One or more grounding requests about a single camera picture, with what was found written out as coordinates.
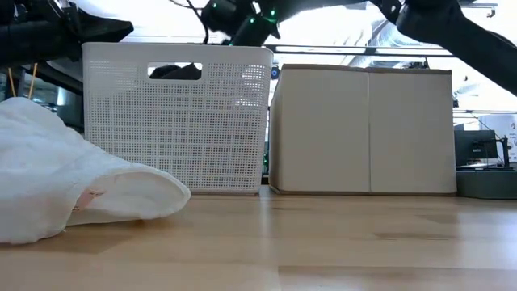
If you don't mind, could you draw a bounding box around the yellow cable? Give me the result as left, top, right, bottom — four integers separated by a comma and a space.
6, 62, 38, 100

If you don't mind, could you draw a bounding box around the white plastic perforated basket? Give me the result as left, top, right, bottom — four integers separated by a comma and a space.
81, 41, 275, 196

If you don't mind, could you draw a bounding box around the open cardboard box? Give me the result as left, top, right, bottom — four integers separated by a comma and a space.
267, 63, 459, 196

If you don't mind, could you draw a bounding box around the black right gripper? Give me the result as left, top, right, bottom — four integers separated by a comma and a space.
200, 0, 282, 48

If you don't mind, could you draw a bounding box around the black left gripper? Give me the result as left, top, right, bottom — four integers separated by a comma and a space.
44, 0, 135, 62

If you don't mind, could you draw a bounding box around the black computer monitor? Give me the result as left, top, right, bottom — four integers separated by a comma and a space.
453, 129, 499, 167

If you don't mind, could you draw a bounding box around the thin white garment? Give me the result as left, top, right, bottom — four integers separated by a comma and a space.
0, 96, 192, 246

